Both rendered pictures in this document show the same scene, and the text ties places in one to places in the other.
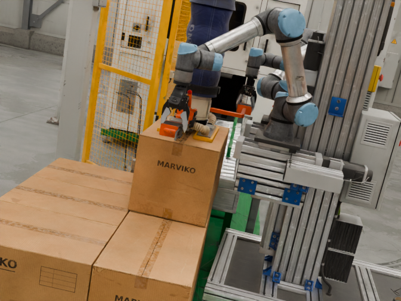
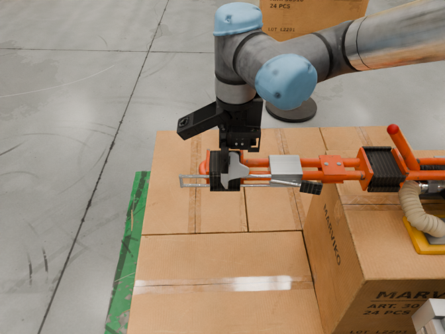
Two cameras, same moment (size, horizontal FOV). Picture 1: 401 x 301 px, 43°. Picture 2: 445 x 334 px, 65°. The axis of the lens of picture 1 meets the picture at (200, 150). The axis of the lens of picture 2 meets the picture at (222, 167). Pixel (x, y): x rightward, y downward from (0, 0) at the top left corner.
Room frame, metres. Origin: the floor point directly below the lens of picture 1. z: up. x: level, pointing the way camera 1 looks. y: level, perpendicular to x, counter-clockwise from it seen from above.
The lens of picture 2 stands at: (2.01, -0.41, 1.64)
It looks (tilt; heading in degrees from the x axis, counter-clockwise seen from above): 46 degrees down; 85
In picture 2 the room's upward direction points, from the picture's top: straight up
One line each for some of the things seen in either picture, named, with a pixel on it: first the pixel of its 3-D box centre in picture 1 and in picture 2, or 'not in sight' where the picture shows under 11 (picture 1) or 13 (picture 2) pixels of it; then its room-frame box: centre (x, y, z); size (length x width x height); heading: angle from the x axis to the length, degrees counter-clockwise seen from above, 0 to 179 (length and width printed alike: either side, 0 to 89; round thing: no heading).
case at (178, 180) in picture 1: (182, 165); (427, 246); (2.66, 0.08, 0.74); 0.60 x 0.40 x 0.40; 175
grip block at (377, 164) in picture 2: (185, 115); (379, 168); (2.42, 0.10, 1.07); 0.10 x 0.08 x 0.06; 85
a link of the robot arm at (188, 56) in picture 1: (187, 57); (238, 44); (2.09, 0.12, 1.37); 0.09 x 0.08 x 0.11; 115
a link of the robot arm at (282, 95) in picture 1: (286, 105); not in sight; (2.46, -0.37, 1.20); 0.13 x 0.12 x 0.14; 25
